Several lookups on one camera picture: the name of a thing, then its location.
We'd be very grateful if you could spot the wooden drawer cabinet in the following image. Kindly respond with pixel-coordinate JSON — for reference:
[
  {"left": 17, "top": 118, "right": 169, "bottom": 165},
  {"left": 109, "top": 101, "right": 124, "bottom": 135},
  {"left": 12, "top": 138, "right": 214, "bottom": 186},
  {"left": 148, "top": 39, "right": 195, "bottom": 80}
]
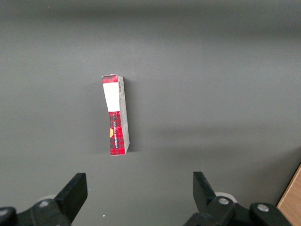
[{"left": 276, "top": 161, "right": 301, "bottom": 226}]

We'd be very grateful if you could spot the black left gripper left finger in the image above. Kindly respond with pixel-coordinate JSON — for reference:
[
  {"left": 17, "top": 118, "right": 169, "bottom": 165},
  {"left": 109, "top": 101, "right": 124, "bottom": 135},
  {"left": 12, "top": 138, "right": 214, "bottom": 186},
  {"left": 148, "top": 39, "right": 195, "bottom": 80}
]
[{"left": 0, "top": 172, "right": 88, "bottom": 226}]

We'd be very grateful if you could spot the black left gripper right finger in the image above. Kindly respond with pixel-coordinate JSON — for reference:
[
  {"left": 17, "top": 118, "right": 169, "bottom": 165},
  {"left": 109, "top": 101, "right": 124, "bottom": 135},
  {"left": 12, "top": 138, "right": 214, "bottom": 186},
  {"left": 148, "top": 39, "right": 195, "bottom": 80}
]
[{"left": 183, "top": 171, "right": 293, "bottom": 226}]

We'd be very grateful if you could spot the red and grey carton box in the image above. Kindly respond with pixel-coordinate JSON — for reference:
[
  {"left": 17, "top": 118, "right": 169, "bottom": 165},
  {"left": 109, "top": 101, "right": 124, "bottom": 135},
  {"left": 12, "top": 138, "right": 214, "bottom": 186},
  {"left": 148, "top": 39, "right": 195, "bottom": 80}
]
[{"left": 101, "top": 74, "right": 131, "bottom": 157}]

